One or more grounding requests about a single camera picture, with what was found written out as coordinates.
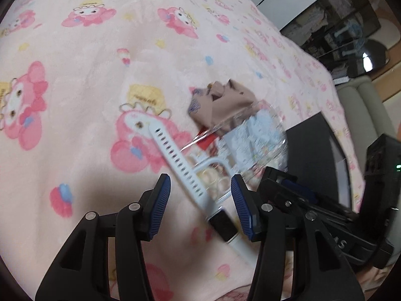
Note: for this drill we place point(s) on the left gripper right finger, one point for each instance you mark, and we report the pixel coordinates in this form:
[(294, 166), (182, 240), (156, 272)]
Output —
[(282, 221)]

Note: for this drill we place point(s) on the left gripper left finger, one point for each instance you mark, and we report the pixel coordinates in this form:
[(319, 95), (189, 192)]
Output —
[(80, 269)]

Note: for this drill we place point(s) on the white smartwatch with band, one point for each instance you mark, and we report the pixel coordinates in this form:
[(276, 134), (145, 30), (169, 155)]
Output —
[(214, 214)]

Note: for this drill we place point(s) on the clear bag with blue card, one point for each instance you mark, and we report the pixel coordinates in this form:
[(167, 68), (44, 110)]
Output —
[(245, 143)]

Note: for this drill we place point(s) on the black storage box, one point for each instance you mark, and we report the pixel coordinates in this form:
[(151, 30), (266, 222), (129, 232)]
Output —
[(316, 158)]

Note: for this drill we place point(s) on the grey sofa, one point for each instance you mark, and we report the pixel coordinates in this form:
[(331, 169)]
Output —
[(365, 112)]

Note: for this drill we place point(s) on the beige fabric pouch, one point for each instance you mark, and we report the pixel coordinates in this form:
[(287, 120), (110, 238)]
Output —
[(218, 102)]

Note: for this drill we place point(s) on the pink cartoon blanket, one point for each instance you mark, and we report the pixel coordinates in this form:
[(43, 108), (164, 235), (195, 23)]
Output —
[(82, 79)]

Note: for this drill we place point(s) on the dark display shelf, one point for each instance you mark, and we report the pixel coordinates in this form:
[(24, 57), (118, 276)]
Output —
[(338, 34)]

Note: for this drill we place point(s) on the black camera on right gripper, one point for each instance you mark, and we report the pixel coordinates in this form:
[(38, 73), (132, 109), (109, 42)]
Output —
[(382, 188)]

